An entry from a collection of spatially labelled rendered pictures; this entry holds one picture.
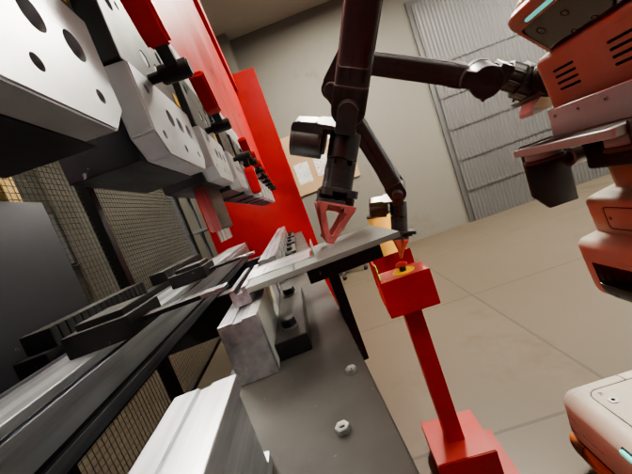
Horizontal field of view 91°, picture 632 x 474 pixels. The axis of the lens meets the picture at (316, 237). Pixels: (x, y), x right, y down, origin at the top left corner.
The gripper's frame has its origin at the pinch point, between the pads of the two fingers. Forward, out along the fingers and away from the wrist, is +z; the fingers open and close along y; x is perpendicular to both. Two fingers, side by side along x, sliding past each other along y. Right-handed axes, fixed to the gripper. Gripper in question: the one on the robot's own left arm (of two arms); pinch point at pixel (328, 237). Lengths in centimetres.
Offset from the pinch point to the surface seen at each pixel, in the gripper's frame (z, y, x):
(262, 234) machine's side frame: 25, -214, -29
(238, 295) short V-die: 11.1, 8.0, -14.3
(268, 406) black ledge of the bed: 19.8, 22.4, -7.0
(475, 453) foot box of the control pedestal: 67, -32, 65
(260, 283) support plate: 8.0, 10.1, -10.9
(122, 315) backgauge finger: 17.3, 6.8, -32.7
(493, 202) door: -55, -373, 280
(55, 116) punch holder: -7.5, 41.9, -20.0
